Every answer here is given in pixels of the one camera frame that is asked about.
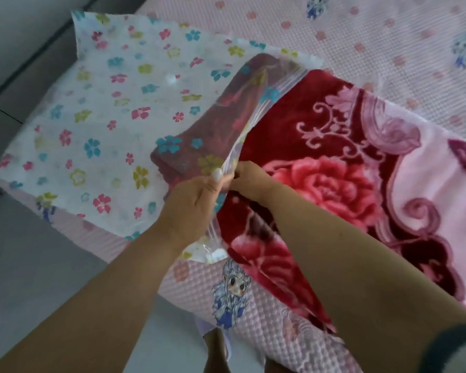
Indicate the person's right leg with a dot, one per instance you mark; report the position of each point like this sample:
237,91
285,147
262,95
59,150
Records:
275,367

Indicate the white wardrobe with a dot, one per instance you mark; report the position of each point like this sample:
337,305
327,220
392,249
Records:
23,34

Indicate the person's left leg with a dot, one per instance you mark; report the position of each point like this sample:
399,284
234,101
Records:
216,349

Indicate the red floral blanket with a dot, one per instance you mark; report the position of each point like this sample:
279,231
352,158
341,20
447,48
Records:
334,132

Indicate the person's left forearm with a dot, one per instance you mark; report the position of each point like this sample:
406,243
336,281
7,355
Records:
93,318

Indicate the pink cartoon bed sheet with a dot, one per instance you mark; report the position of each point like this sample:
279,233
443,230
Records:
392,34

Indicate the person's right forearm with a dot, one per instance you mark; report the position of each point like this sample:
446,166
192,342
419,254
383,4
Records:
365,283

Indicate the flower-print plastic storage bag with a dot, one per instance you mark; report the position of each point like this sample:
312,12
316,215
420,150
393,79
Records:
101,112

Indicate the person's left hand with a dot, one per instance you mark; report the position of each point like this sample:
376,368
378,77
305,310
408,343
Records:
190,207

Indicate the person's right hand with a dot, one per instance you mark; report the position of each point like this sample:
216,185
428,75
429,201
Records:
252,182

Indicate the person's leg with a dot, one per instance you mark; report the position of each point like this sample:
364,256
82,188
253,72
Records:
216,349
275,367

